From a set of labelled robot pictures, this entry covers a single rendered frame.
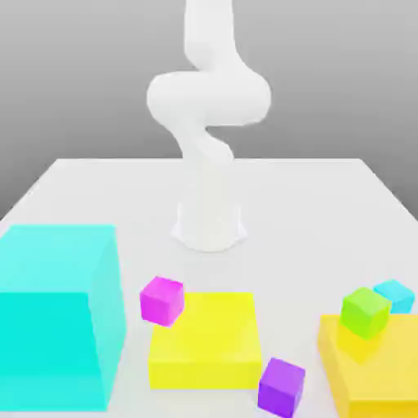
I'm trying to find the large yellow box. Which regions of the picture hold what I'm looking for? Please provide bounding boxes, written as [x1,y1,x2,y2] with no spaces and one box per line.
[147,291,264,390]

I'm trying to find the large orange box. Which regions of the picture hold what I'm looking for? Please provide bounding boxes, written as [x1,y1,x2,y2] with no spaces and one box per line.
[317,313,418,418]

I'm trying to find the small green cube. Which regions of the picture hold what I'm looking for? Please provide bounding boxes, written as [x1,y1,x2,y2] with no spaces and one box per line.
[339,287,393,341]

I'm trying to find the small magenta cube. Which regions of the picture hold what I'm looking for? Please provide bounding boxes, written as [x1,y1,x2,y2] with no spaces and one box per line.
[139,275,185,328]

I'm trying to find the small purple cube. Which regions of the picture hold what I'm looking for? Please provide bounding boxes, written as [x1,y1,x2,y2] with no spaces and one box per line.
[256,357,307,418]

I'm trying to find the large cyan box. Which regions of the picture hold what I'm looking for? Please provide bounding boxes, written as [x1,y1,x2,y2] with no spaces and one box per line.
[0,224,127,413]

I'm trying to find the small cyan cube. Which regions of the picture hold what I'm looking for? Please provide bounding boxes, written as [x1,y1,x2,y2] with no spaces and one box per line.
[372,278,416,315]

